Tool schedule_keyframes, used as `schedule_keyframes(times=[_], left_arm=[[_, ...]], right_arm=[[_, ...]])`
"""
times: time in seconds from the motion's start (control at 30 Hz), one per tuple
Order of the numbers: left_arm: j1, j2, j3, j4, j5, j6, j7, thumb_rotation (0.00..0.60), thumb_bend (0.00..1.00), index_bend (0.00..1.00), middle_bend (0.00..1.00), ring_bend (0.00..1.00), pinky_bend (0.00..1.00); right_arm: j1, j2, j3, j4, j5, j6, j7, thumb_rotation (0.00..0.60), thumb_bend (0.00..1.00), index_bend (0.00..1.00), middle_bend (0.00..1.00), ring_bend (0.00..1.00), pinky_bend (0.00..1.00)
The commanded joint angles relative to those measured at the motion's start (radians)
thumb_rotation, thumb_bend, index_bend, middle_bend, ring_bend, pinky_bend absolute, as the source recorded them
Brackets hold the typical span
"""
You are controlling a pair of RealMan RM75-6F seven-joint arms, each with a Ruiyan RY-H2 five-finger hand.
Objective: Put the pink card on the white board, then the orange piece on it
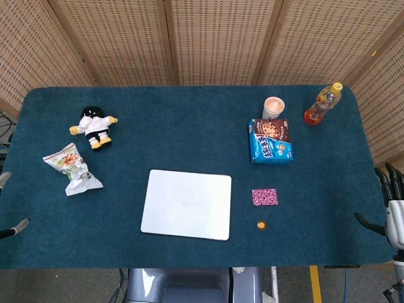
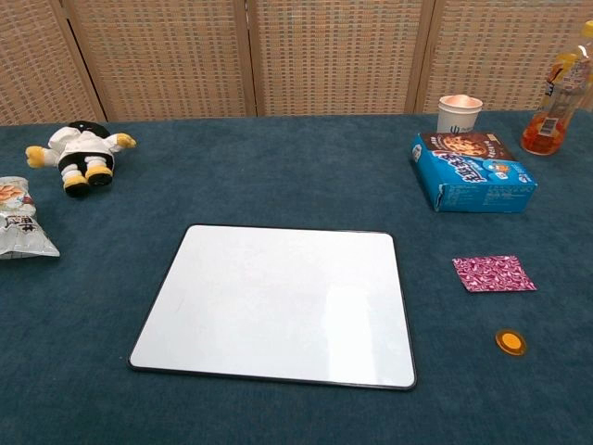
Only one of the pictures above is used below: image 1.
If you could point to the left grey five-finger robot hand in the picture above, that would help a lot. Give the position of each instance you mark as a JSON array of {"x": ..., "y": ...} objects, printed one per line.
[{"x": 19, "y": 225}]

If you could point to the right grey five-finger robot hand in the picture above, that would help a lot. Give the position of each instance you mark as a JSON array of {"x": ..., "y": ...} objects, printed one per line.
[{"x": 396, "y": 217}]

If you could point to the pink and white patterned packet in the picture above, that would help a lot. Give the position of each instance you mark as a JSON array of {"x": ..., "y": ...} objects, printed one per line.
[{"x": 265, "y": 197}]

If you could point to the small round orange cap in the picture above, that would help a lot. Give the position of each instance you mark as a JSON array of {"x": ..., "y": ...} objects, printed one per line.
[{"x": 261, "y": 225}]

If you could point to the white rectangular board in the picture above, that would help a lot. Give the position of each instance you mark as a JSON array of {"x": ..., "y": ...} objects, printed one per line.
[{"x": 186, "y": 205}]

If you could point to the white green snack bag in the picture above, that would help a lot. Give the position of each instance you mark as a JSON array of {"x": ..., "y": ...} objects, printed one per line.
[{"x": 74, "y": 170}]

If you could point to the black and white plush doll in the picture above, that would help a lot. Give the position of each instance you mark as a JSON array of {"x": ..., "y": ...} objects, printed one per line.
[{"x": 94, "y": 126}]

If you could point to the orange tea bottle yellow cap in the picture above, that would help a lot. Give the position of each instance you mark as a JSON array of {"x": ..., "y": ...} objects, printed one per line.
[{"x": 320, "y": 107}]

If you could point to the white table leg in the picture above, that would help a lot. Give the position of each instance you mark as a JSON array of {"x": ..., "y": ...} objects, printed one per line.
[{"x": 274, "y": 284}]

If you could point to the blue chocolate cookie box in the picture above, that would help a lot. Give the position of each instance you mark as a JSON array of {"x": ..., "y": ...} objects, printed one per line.
[{"x": 271, "y": 142}]

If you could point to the white paper cup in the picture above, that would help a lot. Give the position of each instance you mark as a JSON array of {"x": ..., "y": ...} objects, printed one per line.
[{"x": 273, "y": 107}]

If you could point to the grey robot torso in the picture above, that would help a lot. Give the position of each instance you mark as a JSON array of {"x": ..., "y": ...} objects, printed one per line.
[{"x": 189, "y": 287}]

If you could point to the teal felt table cloth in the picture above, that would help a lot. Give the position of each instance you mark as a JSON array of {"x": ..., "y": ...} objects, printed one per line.
[{"x": 189, "y": 132}]

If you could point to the woven bamboo folding screen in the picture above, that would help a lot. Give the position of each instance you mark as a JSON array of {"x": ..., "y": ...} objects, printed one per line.
[{"x": 217, "y": 41}]

